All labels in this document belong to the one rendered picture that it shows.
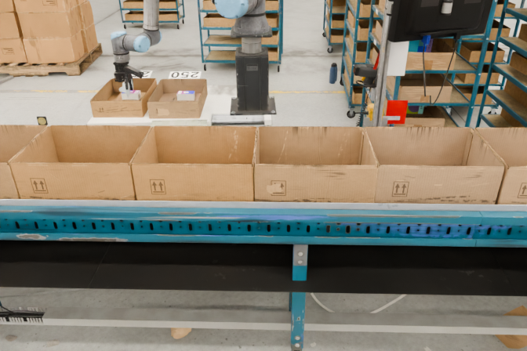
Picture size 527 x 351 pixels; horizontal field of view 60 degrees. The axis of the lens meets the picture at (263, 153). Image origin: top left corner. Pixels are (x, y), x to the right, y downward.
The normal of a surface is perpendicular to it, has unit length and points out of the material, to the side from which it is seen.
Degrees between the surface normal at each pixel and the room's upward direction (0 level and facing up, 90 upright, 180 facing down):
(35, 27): 89
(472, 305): 0
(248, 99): 90
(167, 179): 90
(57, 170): 90
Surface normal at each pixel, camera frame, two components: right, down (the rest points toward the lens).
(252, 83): 0.03, 0.47
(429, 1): 0.31, 0.51
